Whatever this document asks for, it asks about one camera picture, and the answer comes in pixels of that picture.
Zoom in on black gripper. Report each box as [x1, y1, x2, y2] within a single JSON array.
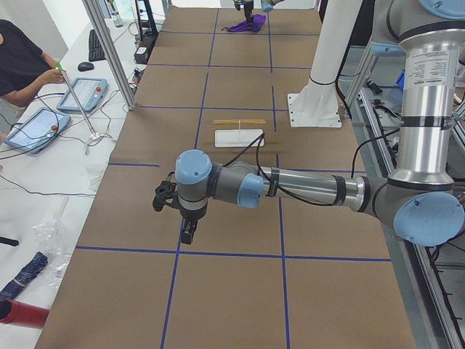
[[180, 207, 207, 244], [242, 0, 254, 24]]

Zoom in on purple towel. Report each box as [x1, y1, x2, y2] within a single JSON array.
[[222, 14, 267, 33]]

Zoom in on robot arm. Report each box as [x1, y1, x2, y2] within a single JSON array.
[[234, 0, 283, 25], [172, 1, 464, 246]]

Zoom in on white base wooden towel rack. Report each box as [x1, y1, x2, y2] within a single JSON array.
[[213, 119, 267, 148]]

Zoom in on small black box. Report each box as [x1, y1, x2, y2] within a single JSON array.
[[134, 47, 149, 65]]

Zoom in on clear water bottle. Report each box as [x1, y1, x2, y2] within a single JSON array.
[[108, 0, 123, 28]]

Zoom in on clear plastic bag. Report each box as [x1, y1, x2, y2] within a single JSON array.
[[33, 196, 73, 289]]

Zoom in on folded dark blue umbrella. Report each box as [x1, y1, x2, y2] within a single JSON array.
[[1, 252, 48, 300]]

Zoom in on black keyboard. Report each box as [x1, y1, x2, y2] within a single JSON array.
[[88, 29, 105, 62]]

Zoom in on far blue teach pendant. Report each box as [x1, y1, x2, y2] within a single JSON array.
[[57, 77, 108, 113]]

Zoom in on blue teach pendant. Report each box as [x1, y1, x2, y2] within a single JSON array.
[[57, 77, 108, 113], [4, 108, 71, 153]]

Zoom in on blue storage bin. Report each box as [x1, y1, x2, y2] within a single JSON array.
[[396, 69, 405, 91]]

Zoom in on black computer mouse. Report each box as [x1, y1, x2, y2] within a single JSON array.
[[77, 62, 94, 72]]

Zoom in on near blue teach pendant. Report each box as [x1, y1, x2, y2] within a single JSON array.
[[4, 108, 71, 153]]

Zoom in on red cylinder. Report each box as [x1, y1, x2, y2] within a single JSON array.
[[1, 300, 49, 329]]

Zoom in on person in black shirt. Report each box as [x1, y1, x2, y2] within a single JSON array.
[[1, 20, 64, 108]]

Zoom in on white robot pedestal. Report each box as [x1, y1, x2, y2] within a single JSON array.
[[288, 0, 363, 128]]

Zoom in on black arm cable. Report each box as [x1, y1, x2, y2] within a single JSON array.
[[222, 135, 400, 207]]

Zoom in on green handled reacher stick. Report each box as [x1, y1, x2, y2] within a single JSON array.
[[55, 62, 113, 146]]

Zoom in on aluminium frame post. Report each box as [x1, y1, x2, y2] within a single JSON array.
[[82, 0, 136, 111]]

